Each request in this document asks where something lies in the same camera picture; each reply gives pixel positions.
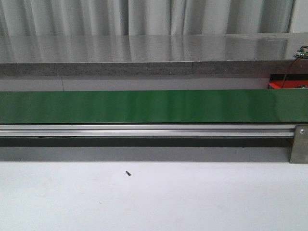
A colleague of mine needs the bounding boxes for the grey stone counter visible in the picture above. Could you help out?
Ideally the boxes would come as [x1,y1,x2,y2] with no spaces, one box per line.
[0,33,308,76]

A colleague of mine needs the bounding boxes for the green conveyor belt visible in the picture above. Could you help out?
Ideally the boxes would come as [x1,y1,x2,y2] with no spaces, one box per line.
[0,89,308,124]

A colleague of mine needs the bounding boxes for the red bin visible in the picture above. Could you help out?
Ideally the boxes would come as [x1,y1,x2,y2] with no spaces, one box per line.
[268,74,308,89]

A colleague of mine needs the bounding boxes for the green circuit board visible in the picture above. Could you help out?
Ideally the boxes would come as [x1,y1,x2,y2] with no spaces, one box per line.
[294,47,308,58]

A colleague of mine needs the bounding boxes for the grey curtain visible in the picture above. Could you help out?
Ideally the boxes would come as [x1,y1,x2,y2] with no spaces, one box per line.
[0,0,295,36]

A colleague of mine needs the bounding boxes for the aluminium conveyor rail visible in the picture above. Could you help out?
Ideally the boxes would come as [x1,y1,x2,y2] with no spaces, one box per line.
[0,124,296,137]

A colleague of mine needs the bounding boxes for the steel conveyor bracket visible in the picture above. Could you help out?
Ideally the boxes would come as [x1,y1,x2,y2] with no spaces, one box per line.
[289,125,308,164]

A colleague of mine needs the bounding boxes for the red and black wires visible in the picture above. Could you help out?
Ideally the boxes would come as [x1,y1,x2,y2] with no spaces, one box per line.
[281,45,308,89]

